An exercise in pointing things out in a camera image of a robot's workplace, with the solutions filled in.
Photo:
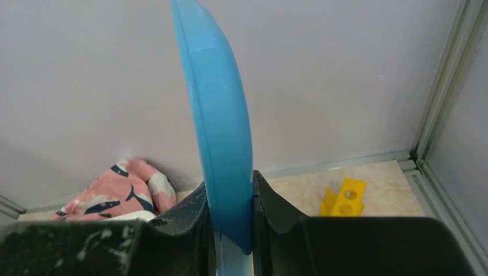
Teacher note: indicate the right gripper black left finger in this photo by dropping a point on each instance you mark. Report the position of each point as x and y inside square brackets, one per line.
[178, 242]

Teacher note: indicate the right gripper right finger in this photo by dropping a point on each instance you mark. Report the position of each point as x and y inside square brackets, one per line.
[282, 241]

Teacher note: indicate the blue plastic bin lid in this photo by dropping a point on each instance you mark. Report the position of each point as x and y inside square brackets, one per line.
[223, 133]

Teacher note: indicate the white plastic storage bin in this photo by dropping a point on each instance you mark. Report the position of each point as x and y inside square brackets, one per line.
[141, 215]

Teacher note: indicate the pink patterned cloth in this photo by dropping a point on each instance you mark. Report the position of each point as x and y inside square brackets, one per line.
[130, 185]

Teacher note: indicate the yellow test tube rack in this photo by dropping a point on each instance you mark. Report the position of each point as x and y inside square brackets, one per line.
[347, 203]

